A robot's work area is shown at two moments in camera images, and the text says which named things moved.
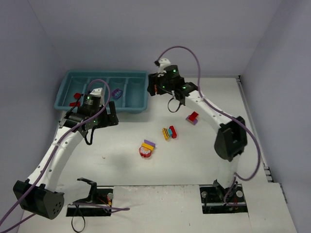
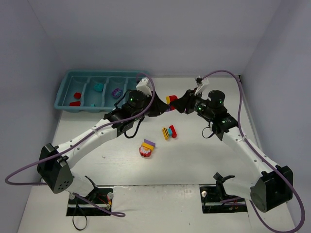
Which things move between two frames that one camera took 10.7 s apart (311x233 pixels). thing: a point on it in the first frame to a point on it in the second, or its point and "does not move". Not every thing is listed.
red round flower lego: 145,152 does not move
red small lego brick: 77,95 does not move
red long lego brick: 173,131 does not move
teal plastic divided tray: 129,89 does not move
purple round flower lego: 116,93 does not move
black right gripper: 152,84 to 190,102
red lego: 192,118 to 168,99
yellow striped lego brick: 165,133 does not move
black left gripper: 107,115 to 153,107
